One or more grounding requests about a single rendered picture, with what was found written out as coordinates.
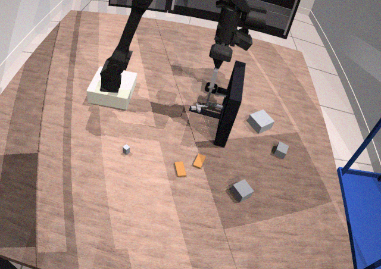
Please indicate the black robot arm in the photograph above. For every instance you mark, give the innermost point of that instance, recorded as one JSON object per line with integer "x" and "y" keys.
{"x": 231, "y": 10}

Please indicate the orange rectangular block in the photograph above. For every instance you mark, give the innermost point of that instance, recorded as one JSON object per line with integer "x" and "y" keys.
{"x": 199, "y": 161}
{"x": 180, "y": 170}

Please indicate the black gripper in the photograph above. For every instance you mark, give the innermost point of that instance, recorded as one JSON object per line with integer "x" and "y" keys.
{"x": 220, "y": 51}

